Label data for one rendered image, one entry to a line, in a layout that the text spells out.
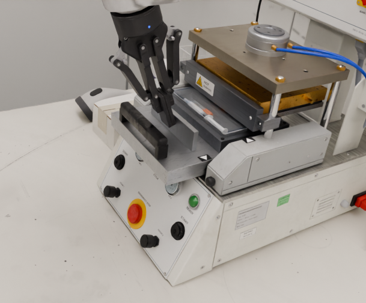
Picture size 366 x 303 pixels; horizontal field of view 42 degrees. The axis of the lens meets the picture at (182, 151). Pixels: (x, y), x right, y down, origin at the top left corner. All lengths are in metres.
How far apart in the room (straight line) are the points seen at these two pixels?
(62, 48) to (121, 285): 1.64
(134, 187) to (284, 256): 0.33
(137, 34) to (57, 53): 1.65
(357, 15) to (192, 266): 0.55
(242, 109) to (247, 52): 0.12
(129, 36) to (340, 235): 0.63
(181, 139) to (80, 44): 1.59
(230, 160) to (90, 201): 0.38
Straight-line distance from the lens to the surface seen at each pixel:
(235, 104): 0.88
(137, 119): 0.85
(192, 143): 0.84
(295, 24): 1.55
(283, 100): 0.89
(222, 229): 0.86
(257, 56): 0.91
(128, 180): 1.01
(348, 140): 1.02
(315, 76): 0.87
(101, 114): 1.23
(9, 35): 2.28
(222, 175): 0.80
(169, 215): 0.90
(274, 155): 0.85
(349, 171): 1.05
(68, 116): 1.38
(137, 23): 0.73
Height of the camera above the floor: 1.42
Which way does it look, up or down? 33 degrees down
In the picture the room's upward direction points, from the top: 7 degrees clockwise
